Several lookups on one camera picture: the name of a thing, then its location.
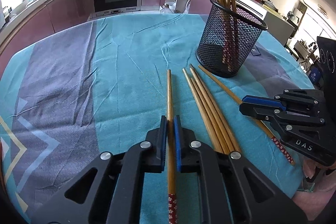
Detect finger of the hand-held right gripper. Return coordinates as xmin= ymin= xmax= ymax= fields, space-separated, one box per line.
xmin=239 ymin=103 xmax=326 ymax=142
xmin=242 ymin=90 xmax=321 ymax=112

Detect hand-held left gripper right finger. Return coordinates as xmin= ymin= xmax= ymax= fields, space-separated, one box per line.
xmin=173 ymin=115 xmax=308 ymax=224

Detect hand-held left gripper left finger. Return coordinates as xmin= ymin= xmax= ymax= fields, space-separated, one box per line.
xmin=30 ymin=115 xmax=168 ymax=224

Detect three chopsticks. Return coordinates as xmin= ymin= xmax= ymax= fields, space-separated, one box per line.
xmin=189 ymin=64 xmax=242 ymax=153

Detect black mesh holder cup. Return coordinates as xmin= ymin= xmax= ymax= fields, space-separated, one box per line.
xmin=196 ymin=0 xmax=268 ymax=78

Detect person's right forearm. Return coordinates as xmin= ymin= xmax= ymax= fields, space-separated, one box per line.
xmin=291 ymin=182 xmax=336 ymax=216

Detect person's right hand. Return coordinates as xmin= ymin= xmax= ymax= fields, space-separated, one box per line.
xmin=302 ymin=158 xmax=336 ymax=185

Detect blue patterned tablecloth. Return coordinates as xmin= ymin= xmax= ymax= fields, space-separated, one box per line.
xmin=0 ymin=13 xmax=315 ymax=224

